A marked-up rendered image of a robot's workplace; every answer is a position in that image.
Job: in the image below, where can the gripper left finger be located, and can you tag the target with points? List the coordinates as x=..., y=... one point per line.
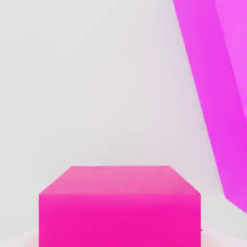
x=30, y=241

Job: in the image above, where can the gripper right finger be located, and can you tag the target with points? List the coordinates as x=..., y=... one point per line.
x=208, y=241

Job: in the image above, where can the large magenta box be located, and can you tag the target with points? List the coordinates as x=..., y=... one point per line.
x=222, y=96

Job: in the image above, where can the small pink cube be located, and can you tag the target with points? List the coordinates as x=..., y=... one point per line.
x=119, y=218

